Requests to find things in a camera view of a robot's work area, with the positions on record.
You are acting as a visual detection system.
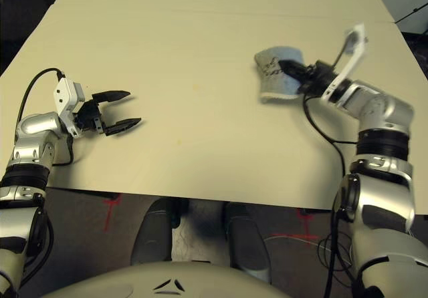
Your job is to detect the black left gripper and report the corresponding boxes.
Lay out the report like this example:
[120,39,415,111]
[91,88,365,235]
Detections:
[76,90,142,136]

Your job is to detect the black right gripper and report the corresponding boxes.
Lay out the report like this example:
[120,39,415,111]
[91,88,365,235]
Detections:
[278,58,337,96]

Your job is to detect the grey blue rag with writing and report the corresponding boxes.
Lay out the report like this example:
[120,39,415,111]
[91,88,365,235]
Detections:
[253,45,306,105]

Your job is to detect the dark grey robot left leg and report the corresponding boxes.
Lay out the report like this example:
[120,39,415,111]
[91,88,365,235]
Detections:
[130,199,173,266]

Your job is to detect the dark grey robot leg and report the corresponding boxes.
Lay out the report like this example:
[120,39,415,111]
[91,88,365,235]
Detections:
[225,202,272,286]
[130,199,173,266]

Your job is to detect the black stand leg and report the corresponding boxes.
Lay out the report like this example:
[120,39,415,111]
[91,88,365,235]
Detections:
[394,5,428,25]

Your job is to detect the black foam floor mat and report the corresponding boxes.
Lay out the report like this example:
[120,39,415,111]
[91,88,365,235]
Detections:
[0,0,56,76]

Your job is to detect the light grey robot torso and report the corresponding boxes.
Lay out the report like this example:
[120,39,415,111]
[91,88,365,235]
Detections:
[39,261,279,298]

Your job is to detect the dark grey robot right leg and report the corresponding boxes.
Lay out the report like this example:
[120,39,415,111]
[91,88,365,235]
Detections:
[225,202,272,286]

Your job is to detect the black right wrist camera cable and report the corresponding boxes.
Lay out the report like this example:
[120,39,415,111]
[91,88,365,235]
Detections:
[302,94,357,298]

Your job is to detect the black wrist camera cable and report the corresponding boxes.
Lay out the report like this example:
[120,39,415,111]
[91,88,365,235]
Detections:
[302,94,357,298]
[15,68,75,167]

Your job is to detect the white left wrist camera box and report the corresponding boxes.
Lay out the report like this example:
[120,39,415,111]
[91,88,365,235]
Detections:
[52,77,85,136]

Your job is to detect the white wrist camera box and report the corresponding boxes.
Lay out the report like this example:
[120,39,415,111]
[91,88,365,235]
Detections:
[52,77,85,136]
[319,21,369,104]

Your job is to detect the black left wrist camera cable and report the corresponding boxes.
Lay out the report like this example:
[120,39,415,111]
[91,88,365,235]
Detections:
[15,68,75,167]

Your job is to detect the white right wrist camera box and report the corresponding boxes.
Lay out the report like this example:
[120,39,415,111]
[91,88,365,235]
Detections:
[319,21,369,104]

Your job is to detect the thin white floor cable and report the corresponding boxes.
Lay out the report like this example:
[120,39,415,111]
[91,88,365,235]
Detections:
[263,231,319,246]

